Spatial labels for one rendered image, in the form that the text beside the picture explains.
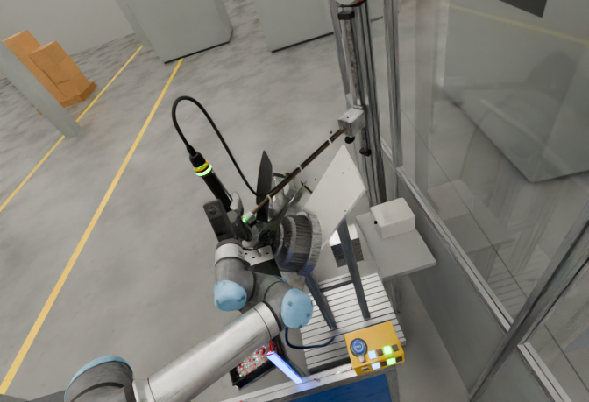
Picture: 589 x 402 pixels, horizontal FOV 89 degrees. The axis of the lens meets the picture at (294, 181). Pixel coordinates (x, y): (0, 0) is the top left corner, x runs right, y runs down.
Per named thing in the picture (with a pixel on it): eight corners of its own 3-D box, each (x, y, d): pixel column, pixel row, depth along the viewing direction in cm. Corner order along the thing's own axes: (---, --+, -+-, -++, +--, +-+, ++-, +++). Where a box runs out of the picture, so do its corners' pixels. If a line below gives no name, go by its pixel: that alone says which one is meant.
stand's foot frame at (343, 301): (378, 278, 217) (377, 272, 212) (406, 344, 183) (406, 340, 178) (297, 302, 221) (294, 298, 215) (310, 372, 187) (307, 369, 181)
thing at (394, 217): (400, 205, 151) (400, 191, 144) (415, 229, 140) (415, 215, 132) (368, 215, 152) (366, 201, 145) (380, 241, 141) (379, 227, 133)
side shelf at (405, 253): (400, 206, 155) (400, 201, 153) (436, 264, 129) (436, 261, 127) (356, 220, 157) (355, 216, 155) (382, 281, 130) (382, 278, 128)
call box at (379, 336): (392, 331, 103) (390, 320, 96) (405, 363, 96) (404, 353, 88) (347, 344, 104) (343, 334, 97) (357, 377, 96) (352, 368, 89)
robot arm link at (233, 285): (240, 315, 74) (207, 311, 70) (238, 275, 82) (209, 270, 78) (255, 299, 70) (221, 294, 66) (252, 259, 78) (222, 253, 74)
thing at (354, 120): (354, 121, 130) (351, 104, 125) (368, 124, 126) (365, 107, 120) (340, 134, 127) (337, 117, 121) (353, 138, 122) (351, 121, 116)
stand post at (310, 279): (335, 318, 206) (301, 246, 144) (338, 331, 199) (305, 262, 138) (328, 320, 206) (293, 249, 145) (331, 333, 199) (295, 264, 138)
